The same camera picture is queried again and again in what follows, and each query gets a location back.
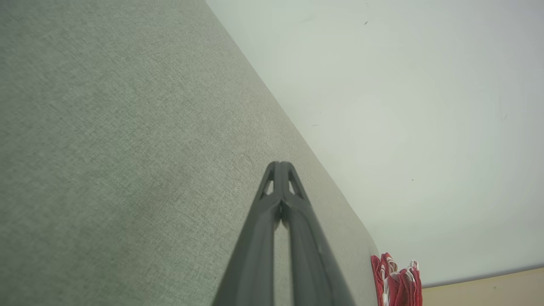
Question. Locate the red shirt with black lettering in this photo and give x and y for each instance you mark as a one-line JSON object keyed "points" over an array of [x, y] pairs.
{"points": [[399, 289]]}

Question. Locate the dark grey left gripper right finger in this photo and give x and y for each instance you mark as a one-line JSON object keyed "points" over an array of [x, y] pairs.
{"points": [[310, 263]]}

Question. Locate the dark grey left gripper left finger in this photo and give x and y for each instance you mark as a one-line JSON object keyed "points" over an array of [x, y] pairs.
{"points": [[255, 255]]}

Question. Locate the beige wooden board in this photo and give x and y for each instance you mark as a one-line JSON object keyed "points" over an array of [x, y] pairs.
{"points": [[488, 293]]}

